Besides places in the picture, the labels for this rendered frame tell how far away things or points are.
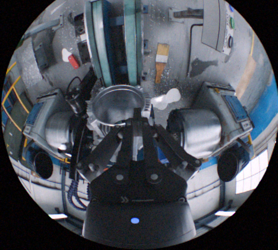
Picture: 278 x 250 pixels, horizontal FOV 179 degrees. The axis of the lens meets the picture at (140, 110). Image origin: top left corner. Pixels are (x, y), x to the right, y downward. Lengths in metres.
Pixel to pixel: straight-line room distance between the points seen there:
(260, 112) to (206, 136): 5.25
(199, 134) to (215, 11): 0.36
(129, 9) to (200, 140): 0.46
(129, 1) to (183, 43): 0.29
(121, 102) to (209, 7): 0.42
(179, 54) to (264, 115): 5.27
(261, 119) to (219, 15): 5.43
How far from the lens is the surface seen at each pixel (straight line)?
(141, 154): 0.51
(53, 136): 0.48
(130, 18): 0.30
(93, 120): 0.26
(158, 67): 0.46
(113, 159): 0.39
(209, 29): 0.21
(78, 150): 0.32
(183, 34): 0.45
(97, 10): 0.32
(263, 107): 5.49
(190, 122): 0.36
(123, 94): 0.36
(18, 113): 3.34
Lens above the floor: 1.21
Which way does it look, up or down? 40 degrees down
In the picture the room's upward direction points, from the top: 178 degrees clockwise
